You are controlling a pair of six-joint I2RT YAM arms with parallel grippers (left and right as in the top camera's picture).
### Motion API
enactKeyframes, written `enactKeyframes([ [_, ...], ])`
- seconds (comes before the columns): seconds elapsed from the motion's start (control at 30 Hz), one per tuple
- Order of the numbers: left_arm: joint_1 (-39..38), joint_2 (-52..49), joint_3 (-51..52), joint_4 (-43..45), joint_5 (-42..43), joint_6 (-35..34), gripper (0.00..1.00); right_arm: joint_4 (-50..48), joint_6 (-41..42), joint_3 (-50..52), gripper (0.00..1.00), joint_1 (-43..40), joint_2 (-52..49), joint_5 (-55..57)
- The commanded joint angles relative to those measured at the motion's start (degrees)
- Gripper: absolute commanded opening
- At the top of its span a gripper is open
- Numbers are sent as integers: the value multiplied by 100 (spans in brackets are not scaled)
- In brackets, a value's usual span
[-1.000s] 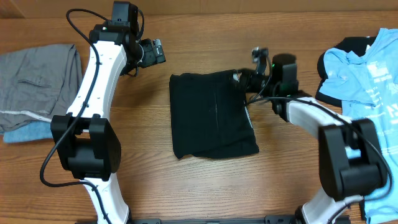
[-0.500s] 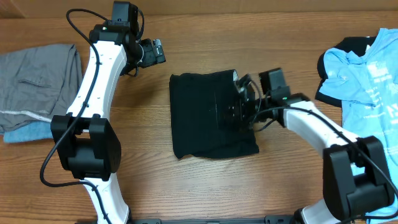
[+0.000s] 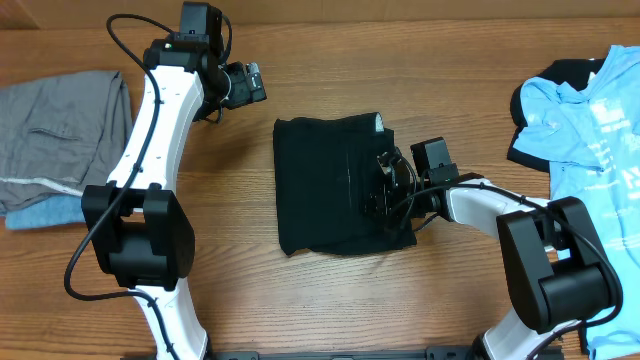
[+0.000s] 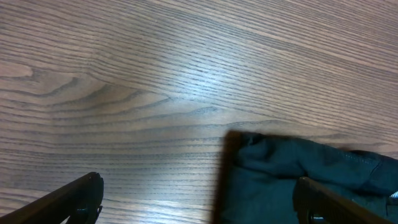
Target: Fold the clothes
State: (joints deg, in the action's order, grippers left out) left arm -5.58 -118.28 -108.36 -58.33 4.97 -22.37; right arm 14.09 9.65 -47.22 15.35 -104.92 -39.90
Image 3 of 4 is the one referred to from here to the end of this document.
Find black shorts with mesh lining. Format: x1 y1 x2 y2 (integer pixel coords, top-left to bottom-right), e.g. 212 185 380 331
273 112 417 256

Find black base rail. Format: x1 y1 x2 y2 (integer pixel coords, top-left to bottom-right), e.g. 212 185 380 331
205 346 471 360

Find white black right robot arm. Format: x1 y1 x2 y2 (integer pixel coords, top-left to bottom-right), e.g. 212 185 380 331
365 138 623 360

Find light blue t-shirt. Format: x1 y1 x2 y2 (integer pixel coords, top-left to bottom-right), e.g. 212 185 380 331
514 45 639 359

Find folded grey shorts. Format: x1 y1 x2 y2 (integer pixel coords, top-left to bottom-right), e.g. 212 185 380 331
1 71 132 213

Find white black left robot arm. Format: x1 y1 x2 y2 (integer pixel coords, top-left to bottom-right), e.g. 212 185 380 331
64 1 267 359

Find folded blue cloth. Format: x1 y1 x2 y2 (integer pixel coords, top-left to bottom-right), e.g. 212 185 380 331
3 195 85 230

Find black garment under blue shirt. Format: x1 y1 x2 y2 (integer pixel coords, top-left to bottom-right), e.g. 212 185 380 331
507 58 605 173

